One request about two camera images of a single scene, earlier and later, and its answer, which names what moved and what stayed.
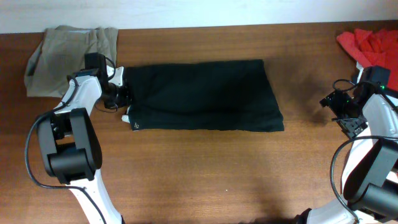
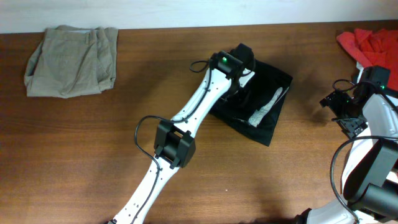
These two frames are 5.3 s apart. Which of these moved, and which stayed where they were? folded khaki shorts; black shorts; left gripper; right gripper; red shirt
Moved: black shorts; left gripper
Stayed: right gripper; folded khaki shorts; red shirt
